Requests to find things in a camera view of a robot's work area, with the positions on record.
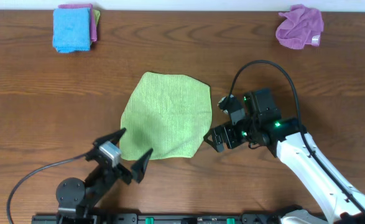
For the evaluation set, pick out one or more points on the crumpled purple cloth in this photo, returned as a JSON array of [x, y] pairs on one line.
[[301, 26]]

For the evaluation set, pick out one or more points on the folded light green cloth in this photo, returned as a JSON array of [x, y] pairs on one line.
[[96, 15]]

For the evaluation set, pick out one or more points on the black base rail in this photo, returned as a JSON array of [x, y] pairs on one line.
[[132, 218]]

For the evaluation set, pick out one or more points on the folded blue cloth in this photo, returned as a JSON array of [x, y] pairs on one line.
[[71, 30]]

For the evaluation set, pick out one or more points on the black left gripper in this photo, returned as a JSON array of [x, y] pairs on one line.
[[125, 177]]

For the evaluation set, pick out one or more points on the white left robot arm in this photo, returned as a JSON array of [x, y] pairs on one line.
[[77, 198]]

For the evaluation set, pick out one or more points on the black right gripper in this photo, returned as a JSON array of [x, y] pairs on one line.
[[217, 139]]

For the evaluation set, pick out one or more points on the green microfiber cloth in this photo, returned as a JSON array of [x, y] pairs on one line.
[[167, 113]]

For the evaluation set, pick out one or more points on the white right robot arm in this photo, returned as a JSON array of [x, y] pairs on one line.
[[338, 199]]

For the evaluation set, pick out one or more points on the folded pink cloth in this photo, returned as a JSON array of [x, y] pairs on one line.
[[93, 27]]

